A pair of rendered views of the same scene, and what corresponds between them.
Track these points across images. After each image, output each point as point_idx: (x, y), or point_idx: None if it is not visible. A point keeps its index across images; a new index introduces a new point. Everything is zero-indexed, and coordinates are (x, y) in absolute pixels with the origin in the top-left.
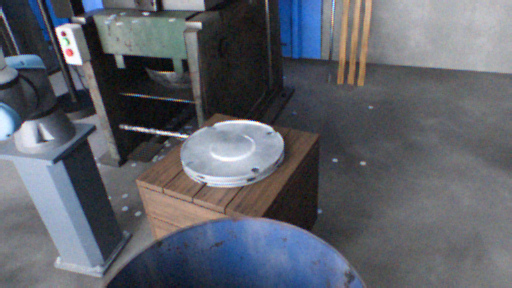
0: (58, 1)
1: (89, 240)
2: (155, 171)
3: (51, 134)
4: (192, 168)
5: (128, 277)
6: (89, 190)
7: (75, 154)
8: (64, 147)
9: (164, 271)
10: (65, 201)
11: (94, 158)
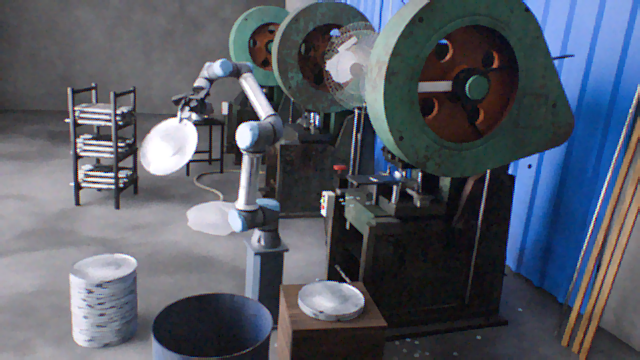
0: (335, 177)
1: None
2: (291, 286)
3: (263, 241)
4: (301, 293)
5: (216, 299)
6: (268, 280)
7: (269, 257)
8: (265, 250)
9: (231, 311)
10: (253, 277)
11: (280, 266)
